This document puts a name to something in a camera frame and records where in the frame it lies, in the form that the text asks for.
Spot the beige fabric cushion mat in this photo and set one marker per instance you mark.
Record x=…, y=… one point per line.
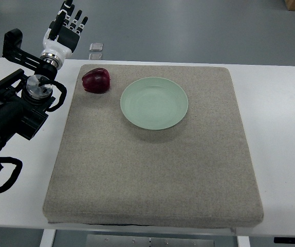
x=197, y=173

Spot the light green plate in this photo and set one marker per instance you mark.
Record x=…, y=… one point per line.
x=154, y=103

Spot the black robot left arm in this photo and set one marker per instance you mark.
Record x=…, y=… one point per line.
x=25, y=101

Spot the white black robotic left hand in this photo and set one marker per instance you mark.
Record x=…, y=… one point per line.
x=63, y=33

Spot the black table control panel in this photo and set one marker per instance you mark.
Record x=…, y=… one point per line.
x=284, y=240

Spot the red apple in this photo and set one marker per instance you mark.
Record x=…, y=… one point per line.
x=96, y=81

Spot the metal table crossbar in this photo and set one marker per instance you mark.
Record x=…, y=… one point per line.
x=129, y=241

